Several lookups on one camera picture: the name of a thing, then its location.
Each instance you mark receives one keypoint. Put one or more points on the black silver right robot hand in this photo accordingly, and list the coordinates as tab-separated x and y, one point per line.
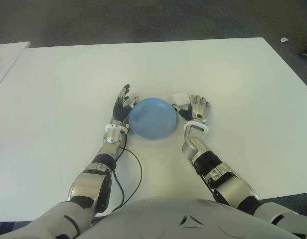
199	110

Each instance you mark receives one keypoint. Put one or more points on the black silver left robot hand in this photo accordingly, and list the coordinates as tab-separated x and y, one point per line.
118	112

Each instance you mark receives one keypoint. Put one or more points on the white charger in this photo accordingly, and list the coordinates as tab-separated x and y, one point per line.
181	98

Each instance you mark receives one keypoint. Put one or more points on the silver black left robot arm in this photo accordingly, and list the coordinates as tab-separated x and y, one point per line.
91	184

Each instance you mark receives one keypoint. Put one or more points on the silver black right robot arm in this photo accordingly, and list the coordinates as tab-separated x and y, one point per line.
228	179

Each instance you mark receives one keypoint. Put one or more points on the blue plastic plate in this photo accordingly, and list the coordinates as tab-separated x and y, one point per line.
153	122

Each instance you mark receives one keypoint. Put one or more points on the small white scrap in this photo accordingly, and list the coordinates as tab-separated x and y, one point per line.
283	39

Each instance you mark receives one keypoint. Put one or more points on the grey robot torso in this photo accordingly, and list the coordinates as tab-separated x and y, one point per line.
168	216

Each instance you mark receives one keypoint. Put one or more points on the white side table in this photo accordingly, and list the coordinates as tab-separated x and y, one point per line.
7	57

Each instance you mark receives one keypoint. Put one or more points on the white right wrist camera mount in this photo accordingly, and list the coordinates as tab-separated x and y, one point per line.
196	124

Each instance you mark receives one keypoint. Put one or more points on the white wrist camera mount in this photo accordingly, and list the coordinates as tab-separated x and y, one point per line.
116	127
196	124

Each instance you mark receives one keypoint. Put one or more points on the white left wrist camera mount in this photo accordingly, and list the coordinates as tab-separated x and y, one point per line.
116	127

